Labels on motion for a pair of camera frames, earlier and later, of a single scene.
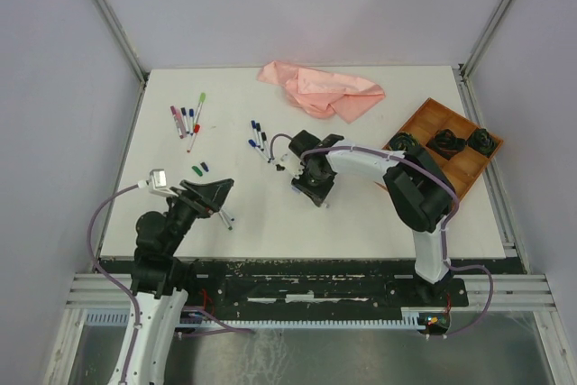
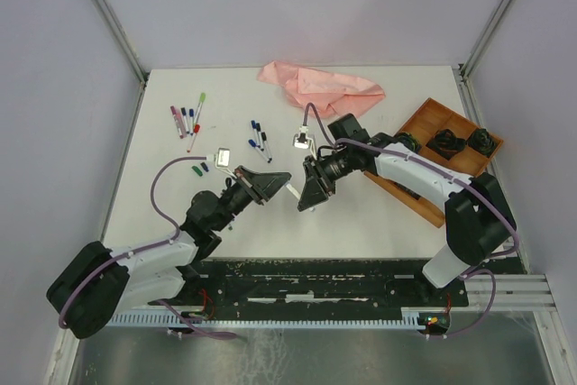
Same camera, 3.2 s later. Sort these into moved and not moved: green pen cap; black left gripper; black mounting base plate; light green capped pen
Moved: black left gripper
Not moved: green pen cap; light green capped pen; black mounting base plate
